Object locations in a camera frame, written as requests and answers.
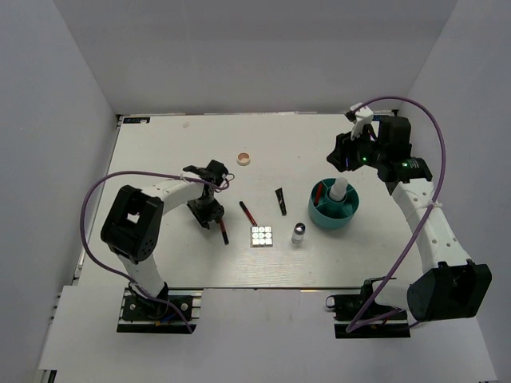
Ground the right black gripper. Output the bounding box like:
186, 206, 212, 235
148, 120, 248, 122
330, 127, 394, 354
326, 124, 386, 173

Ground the red lip gloss black cap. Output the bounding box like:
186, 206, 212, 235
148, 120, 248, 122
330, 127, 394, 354
219, 219, 229, 246

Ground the clear eyeshadow palette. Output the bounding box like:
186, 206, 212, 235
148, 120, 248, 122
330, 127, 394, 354
250, 226, 274, 248

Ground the white lotion bottle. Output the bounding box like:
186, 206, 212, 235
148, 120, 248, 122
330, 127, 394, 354
328, 177, 349, 203

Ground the black squeeze tube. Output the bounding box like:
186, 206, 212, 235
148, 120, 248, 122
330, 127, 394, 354
275, 188, 287, 216

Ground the red lip gloss tube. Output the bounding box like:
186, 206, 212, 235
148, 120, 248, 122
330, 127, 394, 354
313, 183, 323, 207

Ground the clear bottle black cap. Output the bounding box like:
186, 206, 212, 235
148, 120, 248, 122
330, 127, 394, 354
291, 223, 306, 244

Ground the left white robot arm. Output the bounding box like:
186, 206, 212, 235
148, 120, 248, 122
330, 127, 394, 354
101, 160, 229, 318

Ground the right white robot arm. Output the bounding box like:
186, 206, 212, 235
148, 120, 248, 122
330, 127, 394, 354
327, 113, 492, 322

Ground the teal round organizer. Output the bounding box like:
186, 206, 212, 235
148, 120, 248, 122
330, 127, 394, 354
308, 178, 359, 230

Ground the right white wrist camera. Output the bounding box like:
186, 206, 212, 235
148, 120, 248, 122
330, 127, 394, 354
345, 103, 374, 140

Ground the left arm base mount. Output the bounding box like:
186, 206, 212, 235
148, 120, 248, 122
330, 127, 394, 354
117, 288, 203, 334

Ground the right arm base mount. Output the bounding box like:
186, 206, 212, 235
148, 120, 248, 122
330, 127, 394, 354
325, 278, 410, 339

